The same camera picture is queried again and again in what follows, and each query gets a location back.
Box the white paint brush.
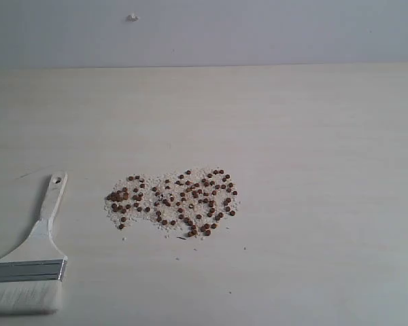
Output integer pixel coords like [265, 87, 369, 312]
[0, 171, 68, 315]

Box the pile of brown beans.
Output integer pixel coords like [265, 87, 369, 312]
[104, 167, 239, 239]

